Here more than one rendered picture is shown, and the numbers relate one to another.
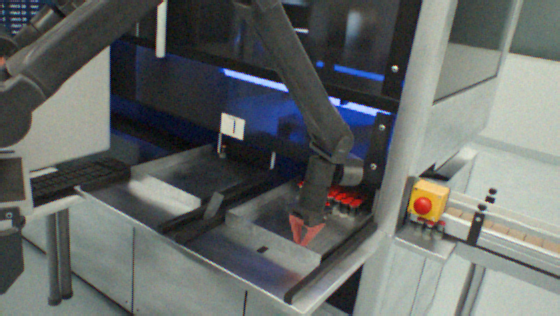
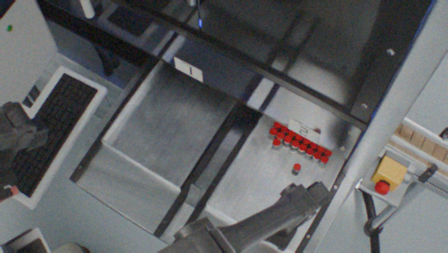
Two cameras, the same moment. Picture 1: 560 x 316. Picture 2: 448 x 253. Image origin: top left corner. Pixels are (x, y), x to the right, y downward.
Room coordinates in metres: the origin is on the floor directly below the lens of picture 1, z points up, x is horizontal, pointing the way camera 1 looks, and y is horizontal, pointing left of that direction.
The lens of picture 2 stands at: (0.59, 0.06, 2.28)
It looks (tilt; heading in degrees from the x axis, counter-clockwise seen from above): 67 degrees down; 0
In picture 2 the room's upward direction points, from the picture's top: 1 degrees counter-clockwise
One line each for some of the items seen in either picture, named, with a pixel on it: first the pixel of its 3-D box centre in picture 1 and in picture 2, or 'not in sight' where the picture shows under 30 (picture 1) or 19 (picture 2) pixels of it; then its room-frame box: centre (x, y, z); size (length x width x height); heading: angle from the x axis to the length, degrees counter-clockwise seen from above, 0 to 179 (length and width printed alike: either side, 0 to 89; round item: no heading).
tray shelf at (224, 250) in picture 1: (237, 208); (213, 170); (1.07, 0.09, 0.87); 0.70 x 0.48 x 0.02; 58
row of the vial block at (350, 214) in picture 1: (325, 201); (298, 148); (1.11, -0.14, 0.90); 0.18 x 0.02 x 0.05; 58
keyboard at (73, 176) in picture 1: (68, 179); (46, 132); (1.20, 0.61, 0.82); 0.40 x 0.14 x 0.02; 151
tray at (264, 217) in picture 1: (308, 214); (282, 176); (1.04, -0.09, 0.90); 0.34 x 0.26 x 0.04; 148
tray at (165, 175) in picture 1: (208, 172); (174, 115); (1.22, 0.20, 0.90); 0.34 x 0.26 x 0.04; 148
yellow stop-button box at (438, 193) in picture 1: (429, 199); (390, 171); (1.01, -0.37, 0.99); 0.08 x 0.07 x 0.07; 148
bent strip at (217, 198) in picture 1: (199, 213); (183, 211); (0.94, 0.17, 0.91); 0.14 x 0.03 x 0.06; 149
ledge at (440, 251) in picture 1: (428, 240); (388, 176); (1.04, -0.40, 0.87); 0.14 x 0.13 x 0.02; 148
